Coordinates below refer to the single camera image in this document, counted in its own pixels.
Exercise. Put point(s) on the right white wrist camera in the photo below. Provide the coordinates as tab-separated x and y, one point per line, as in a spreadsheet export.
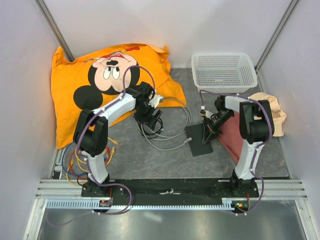
205	114

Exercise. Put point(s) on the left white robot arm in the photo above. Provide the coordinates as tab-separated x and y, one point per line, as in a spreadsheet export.
91	132

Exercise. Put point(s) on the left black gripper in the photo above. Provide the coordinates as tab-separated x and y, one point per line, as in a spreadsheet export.
145	119

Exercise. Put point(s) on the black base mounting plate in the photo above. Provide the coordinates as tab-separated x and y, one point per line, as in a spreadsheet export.
215	188

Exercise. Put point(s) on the aluminium frame rail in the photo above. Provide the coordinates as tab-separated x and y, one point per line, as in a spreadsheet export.
274	189

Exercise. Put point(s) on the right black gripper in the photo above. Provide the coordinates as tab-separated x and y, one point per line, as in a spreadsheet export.
208	134

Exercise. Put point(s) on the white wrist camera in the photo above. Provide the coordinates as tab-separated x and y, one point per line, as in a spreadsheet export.
205	114
155	101

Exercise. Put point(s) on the red folded cloth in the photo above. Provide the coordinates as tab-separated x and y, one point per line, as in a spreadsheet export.
231	138

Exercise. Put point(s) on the peach bucket hat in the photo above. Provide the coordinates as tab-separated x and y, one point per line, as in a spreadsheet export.
278	115

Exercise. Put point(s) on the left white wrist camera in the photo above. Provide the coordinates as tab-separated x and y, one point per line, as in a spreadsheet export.
155	101

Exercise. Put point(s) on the grey slotted cable duct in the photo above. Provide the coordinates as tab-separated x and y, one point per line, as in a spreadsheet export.
90	204

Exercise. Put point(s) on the orange Mickey Mouse pillow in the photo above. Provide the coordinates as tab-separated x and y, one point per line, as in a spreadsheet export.
95	79

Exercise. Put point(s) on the white perforated plastic basket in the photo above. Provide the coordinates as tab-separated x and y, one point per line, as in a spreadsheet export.
223	72

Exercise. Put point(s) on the black network switch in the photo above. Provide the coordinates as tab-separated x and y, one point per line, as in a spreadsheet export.
195	133

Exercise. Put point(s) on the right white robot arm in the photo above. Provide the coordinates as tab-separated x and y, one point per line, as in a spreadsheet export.
256	128

